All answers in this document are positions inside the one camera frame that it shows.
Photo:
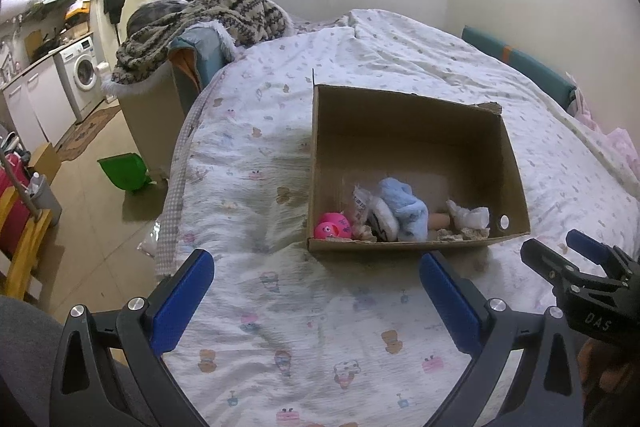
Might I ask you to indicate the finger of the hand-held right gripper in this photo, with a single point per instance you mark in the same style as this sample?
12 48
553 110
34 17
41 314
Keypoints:
587 244
542 262

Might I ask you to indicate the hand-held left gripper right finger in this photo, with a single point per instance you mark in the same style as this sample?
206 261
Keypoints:
450 302

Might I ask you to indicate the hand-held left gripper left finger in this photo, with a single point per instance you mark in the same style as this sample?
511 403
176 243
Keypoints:
182 294

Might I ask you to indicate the white beige cloth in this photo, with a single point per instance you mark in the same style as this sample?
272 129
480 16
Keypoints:
462 234

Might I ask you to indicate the light blue fluffy cloth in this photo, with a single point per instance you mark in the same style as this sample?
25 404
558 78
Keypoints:
405 212

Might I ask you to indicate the white towel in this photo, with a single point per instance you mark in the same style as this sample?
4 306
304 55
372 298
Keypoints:
384 217

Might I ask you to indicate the white beige scrunchie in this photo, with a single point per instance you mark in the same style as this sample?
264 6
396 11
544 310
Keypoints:
364 234

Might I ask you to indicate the clear plastic packet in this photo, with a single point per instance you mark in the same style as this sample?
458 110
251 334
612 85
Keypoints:
364 204

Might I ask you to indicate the pink toy ball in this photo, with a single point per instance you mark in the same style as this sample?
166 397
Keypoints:
332 226

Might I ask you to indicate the cardboard box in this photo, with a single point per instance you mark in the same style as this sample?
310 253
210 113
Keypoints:
410 147

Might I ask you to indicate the person's right hand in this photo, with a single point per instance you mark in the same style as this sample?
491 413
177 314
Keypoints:
610 382

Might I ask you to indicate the clear plastic bag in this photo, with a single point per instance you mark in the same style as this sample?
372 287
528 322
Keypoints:
151 239

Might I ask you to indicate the green dustpan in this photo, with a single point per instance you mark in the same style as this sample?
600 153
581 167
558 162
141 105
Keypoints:
122 172

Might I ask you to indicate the yellow wooden chair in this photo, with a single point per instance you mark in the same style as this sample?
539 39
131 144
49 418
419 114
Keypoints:
25 252

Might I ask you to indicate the grey bin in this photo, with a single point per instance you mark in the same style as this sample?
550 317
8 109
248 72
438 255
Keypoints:
45 202

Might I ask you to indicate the bed with printed sheet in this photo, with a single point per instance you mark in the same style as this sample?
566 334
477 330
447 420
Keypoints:
280 157

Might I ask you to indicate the beige armchair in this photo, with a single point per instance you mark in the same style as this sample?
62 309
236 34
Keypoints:
150 127

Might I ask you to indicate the brown door mat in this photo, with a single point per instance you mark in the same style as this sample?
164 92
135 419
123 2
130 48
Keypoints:
87 132

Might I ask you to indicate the small brown carton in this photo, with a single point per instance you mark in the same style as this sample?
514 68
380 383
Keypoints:
45 162

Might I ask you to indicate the red bag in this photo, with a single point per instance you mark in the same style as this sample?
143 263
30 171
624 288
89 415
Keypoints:
12 207

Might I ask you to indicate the teal headboard cushion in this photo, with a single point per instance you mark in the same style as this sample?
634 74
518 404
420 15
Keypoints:
520 62

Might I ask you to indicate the white kitchen cabinet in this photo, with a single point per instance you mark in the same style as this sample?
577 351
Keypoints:
35 102

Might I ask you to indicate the teal cushion with fluffy trim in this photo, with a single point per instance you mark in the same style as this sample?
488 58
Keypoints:
200 52

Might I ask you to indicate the white washing machine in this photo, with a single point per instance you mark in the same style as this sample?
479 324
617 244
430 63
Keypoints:
80 69

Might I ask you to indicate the brown patterned knit blanket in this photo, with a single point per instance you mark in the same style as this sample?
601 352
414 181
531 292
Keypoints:
210 17

